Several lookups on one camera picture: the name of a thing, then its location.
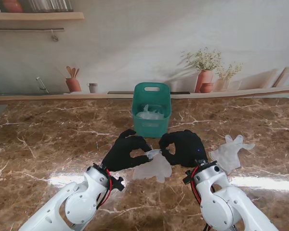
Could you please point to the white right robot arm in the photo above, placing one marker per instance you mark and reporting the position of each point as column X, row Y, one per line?
column 226, row 204

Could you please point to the metal hanging rail with hook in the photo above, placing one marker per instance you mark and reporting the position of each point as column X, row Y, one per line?
column 26, row 29

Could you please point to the light wooden wall shelf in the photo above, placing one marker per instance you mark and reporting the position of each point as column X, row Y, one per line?
column 38, row 16

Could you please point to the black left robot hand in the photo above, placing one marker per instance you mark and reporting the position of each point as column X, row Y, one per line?
column 120, row 156

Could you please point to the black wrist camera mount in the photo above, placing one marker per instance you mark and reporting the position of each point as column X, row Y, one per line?
column 118, row 184
column 189, row 178

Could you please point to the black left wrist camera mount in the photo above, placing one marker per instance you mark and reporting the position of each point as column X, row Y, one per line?
column 118, row 184

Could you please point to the terracotta pot with wooden utensils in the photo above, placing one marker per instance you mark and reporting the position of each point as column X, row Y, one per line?
column 73, row 84

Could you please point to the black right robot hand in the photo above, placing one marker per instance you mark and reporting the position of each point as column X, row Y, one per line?
column 187, row 149

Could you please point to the terracotta jar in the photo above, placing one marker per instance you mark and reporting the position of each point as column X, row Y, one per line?
column 12, row 6

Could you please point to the green plastic basket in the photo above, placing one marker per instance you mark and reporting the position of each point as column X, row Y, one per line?
column 151, row 132

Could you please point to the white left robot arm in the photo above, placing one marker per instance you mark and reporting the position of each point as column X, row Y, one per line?
column 74, row 204

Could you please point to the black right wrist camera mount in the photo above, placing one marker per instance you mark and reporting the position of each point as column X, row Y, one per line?
column 189, row 178

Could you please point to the row of glass jars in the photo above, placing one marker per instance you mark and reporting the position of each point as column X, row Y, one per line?
column 50, row 5

